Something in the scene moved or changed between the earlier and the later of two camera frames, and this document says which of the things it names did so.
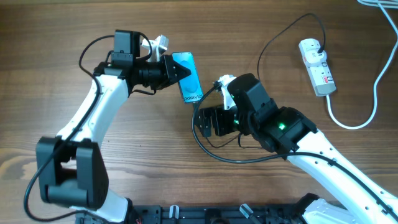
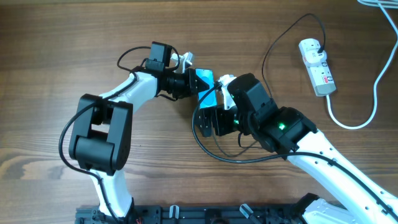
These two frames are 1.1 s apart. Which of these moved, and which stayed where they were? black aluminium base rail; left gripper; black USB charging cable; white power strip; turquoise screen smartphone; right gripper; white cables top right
Moved: turquoise screen smartphone; left gripper; black USB charging cable
Stayed: white power strip; right gripper; white cables top right; black aluminium base rail
